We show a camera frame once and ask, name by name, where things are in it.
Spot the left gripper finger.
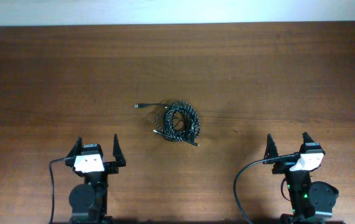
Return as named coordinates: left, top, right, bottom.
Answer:
left=67, top=137, right=82, bottom=159
left=113, top=134, right=126, bottom=167

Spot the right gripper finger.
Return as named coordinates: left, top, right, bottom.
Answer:
left=263, top=133, right=279, bottom=164
left=302, top=132, right=316, bottom=146

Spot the black white braided cable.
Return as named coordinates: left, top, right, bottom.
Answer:
left=152, top=100, right=201, bottom=142

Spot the thin black cable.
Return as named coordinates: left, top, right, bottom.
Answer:
left=133, top=102, right=200, bottom=147

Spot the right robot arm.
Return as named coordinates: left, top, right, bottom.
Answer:
left=264, top=132, right=339, bottom=223

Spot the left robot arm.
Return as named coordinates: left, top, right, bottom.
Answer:
left=65, top=135, right=126, bottom=224

